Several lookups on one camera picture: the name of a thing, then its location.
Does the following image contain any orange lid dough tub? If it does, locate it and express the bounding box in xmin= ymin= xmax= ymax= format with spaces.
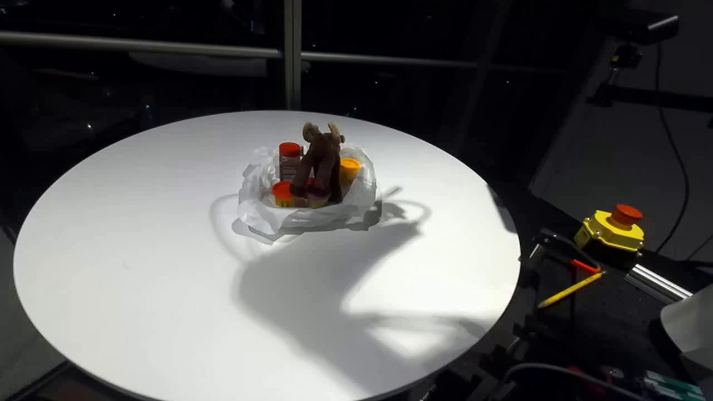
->
xmin=269 ymin=182 xmax=299 ymax=209

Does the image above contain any grey looped cable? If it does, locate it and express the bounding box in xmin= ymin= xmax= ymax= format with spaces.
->
xmin=500 ymin=362 xmax=651 ymax=401

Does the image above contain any teal handled tool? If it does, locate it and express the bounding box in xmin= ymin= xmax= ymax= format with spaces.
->
xmin=642 ymin=370 xmax=707 ymax=401

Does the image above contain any dark mounted camera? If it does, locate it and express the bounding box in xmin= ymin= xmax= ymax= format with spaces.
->
xmin=593 ymin=4 xmax=682 ymax=49

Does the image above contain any thin black hanging cable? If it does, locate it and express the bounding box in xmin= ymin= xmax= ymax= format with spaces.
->
xmin=651 ymin=43 xmax=692 ymax=256

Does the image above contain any grey window post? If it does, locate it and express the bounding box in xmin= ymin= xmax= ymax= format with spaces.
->
xmin=281 ymin=0 xmax=305 ymax=112

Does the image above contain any clear plastic bag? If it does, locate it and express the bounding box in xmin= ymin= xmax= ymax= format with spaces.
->
xmin=235 ymin=141 xmax=385 ymax=242

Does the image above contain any aluminium extrusion bar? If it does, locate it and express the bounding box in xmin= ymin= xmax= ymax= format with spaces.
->
xmin=624 ymin=263 xmax=694 ymax=306

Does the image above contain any white rounded object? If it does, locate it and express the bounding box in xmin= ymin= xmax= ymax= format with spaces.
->
xmin=660 ymin=283 xmax=713 ymax=374

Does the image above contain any red handled tool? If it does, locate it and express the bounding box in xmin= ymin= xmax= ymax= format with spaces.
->
xmin=568 ymin=256 xmax=601 ymax=278

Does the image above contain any horizontal metal window rail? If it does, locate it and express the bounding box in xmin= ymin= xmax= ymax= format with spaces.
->
xmin=0 ymin=30 xmax=480 ymax=72

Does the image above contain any tall spice jar red lid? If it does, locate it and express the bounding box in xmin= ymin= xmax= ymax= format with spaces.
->
xmin=277 ymin=141 xmax=308 ymax=187

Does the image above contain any brown plush moose toy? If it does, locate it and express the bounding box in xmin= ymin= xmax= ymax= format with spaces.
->
xmin=299 ymin=121 xmax=347 ymax=207

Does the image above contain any yellow emergency stop button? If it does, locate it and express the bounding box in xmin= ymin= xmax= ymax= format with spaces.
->
xmin=572 ymin=203 xmax=645 ymax=256

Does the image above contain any yellow pencil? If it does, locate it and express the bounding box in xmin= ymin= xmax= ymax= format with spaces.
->
xmin=535 ymin=270 xmax=609 ymax=312

